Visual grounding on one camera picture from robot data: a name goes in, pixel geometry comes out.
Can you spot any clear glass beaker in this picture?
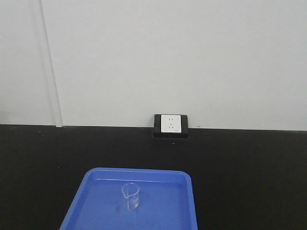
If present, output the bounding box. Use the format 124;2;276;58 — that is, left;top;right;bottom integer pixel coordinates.
121;183;140;211

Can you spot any blue plastic tray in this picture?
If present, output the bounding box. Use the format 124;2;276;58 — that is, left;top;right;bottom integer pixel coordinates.
60;168;198;230

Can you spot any black socket mounting box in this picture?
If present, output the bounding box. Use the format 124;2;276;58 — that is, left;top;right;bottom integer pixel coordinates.
153;114;189;139

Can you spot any white wall power socket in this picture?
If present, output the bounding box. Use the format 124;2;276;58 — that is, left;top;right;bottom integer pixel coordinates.
161;115;181;133

